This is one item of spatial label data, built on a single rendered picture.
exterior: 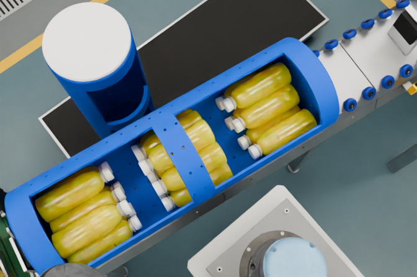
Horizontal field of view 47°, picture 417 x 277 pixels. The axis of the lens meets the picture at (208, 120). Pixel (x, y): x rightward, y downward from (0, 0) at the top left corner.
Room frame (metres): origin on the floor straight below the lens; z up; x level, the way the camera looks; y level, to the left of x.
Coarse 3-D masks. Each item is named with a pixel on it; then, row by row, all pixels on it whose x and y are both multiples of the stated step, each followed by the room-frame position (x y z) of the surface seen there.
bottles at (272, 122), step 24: (288, 96) 0.51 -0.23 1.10; (240, 120) 0.44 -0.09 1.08; (264, 120) 0.44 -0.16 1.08; (288, 120) 0.44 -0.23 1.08; (312, 120) 0.44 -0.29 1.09; (240, 144) 0.40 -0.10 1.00; (264, 144) 0.37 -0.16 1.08; (96, 168) 0.31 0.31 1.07; (48, 192) 0.24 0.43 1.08; (120, 192) 0.24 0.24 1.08; (168, 192) 0.25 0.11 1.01; (72, 216) 0.17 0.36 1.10; (96, 240) 0.11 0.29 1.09; (120, 240) 0.11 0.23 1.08
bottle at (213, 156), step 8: (216, 144) 0.35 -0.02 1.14; (200, 152) 0.33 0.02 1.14; (208, 152) 0.33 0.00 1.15; (216, 152) 0.33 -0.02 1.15; (208, 160) 0.31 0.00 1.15; (216, 160) 0.31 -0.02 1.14; (224, 160) 0.31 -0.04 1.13; (208, 168) 0.29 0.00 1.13; (216, 168) 0.30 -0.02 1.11; (168, 176) 0.27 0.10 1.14; (176, 176) 0.27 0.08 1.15; (160, 184) 0.25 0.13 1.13; (168, 184) 0.25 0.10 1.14; (176, 184) 0.25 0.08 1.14; (184, 184) 0.25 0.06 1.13
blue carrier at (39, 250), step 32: (256, 64) 0.56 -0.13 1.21; (288, 64) 0.63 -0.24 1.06; (320, 64) 0.55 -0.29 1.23; (192, 96) 0.47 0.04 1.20; (320, 96) 0.47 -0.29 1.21; (128, 128) 0.39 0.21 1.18; (160, 128) 0.37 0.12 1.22; (224, 128) 0.46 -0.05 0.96; (320, 128) 0.41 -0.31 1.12; (96, 160) 0.34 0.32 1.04; (128, 160) 0.35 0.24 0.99; (192, 160) 0.29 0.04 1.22; (256, 160) 0.34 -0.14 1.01; (32, 192) 0.21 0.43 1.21; (128, 192) 0.26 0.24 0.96; (192, 192) 0.22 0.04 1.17; (32, 224) 0.13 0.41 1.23; (160, 224) 0.15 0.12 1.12; (32, 256) 0.06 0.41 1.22
